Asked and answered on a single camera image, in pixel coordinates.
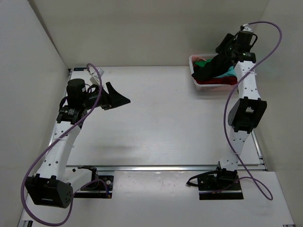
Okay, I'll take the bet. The black t shirt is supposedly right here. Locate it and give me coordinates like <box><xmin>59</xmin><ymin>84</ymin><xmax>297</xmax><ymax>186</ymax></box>
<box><xmin>192</xmin><ymin>53</ymin><xmax>233</xmax><ymax>82</ymax></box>

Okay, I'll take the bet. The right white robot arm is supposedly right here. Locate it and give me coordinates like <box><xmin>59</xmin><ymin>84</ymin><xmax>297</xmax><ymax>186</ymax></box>
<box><xmin>187</xmin><ymin>27</ymin><xmax>267</xmax><ymax>192</ymax></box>

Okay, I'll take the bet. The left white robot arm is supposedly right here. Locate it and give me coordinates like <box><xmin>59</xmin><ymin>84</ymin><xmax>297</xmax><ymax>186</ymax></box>
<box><xmin>25</xmin><ymin>79</ymin><xmax>131</xmax><ymax>208</ymax></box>

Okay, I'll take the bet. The teal t shirt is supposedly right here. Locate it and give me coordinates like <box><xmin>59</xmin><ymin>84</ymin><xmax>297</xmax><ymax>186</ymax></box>
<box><xmin>214</xmin><ymin>66</ymin><xmax>236</xmax><ymax>79</ymax></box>

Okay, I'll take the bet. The green t shirt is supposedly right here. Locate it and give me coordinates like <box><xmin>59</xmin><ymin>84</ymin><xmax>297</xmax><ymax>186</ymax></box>
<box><xmin>194</xmin><ymin>59</ymin><xmax>212</xmax><ymax>68</ymax></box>

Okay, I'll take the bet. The red t shirt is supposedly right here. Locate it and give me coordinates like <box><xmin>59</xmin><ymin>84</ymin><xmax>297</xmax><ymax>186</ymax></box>
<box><xmin>194</xmin><ymin>76</ymin><xmax>238</xmax><ymax>85</ymax></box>

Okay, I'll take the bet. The pink t shirt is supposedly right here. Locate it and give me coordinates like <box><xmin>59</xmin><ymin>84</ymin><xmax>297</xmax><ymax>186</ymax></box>
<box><xmin>191</xmin><ymin>56</ymin><xmax>205</xmax><ymax>62</ymax></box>

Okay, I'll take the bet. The blue label sticker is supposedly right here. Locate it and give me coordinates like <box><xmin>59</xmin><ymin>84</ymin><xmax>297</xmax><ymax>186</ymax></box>
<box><xmin>73</xmin><ymin>67</ymin><xmax>88</xmax><ymax>71</ymax></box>

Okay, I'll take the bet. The white plastic laundry basket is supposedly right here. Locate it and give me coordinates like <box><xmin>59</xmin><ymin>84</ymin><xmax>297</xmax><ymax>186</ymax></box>
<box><xmin>188</xmin><ymin>53</ymin><xmax>234</xmax><ymax>92</ymax></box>

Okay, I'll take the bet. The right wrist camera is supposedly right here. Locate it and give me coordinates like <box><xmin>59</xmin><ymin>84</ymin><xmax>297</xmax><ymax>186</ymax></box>
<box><xmin>239</xmin><ymin>24</ymin><xmax>253</xmax><ymax>34</ymax></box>

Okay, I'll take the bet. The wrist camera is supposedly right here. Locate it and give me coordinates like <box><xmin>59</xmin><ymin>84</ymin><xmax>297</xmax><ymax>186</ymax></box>
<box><xmin>239</xmin><ymin>24</ymin><xmax>253</xmax><ymax>34</ymax></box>
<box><xmin>89</xmin><ymin>68</ymin><xmax>104</xmax><ymax>86</ymax></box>

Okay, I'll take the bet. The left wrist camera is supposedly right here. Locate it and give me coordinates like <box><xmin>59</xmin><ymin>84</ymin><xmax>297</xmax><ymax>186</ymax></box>
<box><xmin>89</xmin><ymin>68</ymin><xmax>104</xmax><ymax>86</ymax></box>

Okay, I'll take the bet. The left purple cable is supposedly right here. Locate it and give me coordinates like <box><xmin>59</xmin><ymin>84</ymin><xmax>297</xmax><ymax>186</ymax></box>
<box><xmin>20</xmin><ymin>62</ymin><xmax>109</xmax><ymax>226</ymax></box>

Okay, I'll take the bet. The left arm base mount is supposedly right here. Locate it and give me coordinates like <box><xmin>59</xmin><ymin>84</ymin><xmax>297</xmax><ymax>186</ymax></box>
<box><xmin>69</xmin><ymin>166</ymin><xmax>114</xmax><ymax>199</ymax></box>

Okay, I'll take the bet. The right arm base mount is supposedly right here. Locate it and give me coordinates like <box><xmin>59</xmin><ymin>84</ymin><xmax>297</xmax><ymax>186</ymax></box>
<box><xmin>186</xmin><ymin>163</ymin><xmax>244</xmax><ymax>201</ymax></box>

